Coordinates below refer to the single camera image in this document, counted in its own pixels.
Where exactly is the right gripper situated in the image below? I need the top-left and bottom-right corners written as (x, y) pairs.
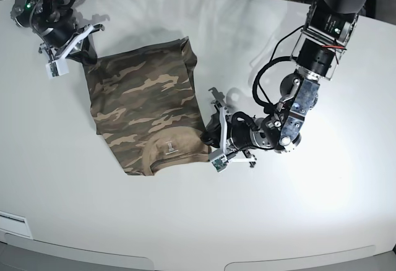
top-left (38, 24), bottom-right (105, 66)

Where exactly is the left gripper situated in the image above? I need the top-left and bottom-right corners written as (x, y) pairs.
top-left (200, 87), bottom-right (266, 168)

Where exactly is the camouflage T-shirt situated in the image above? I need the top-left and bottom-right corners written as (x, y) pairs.
top-left (84, 38), bottom-right (211, 176)

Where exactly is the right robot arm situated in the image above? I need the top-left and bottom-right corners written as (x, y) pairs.
top-left (11, 0), bottom-right (104, 69)

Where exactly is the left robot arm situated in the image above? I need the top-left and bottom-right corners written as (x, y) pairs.
top-left (201, 0), bottom-right (367, 172)

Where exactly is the white label plate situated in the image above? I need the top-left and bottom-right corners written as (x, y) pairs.
top-left (0, 212), bottom-right (33, 239)

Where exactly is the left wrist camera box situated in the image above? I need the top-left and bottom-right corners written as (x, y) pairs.
top-left (209, 149), bottom-right (232, 173)

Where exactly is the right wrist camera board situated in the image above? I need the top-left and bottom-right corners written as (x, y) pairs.
top-left (46, 59), bottom-right (69, 79)

